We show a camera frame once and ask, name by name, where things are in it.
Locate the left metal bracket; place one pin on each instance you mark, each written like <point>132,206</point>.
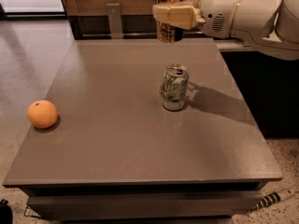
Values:
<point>114,19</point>

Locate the grey table drawer front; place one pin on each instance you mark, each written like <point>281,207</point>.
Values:
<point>150,205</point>

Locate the green white 7up can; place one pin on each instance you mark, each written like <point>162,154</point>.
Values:
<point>174,86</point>

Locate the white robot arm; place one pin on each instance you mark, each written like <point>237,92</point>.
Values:
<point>268,26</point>

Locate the orange fruit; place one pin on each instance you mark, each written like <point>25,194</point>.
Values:
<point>42,114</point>

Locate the black object floor corner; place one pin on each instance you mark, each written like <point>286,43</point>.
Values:
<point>6,216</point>

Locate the orange soda can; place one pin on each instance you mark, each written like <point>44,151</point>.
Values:
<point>166,32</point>

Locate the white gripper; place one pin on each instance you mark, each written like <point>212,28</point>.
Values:
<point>217,12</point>

